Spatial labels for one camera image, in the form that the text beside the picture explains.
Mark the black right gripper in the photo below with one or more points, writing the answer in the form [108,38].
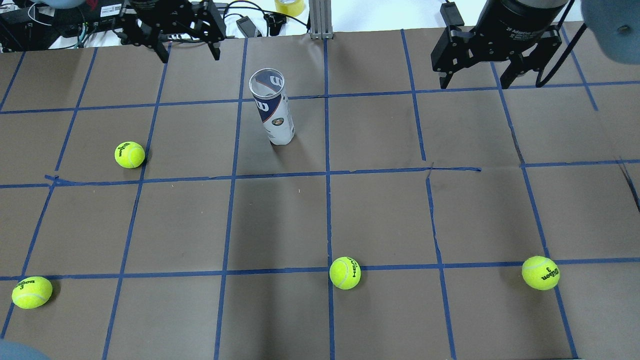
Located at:
[517,20]

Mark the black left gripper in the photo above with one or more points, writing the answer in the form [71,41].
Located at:
[167,15]

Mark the clear tennis ball can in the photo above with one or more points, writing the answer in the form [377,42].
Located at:
[268,88]

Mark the Wilson yellow tennis ball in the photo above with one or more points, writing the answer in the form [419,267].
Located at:
[540,273]

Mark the Head yellow tennis ball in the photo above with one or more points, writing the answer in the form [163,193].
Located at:
[345,273]

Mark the black power adapter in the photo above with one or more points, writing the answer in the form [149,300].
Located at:
[248,28]

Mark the yellow tape roll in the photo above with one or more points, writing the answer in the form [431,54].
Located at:
[292,8]

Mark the aluminium frame post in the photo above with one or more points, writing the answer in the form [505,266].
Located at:
[320,19]

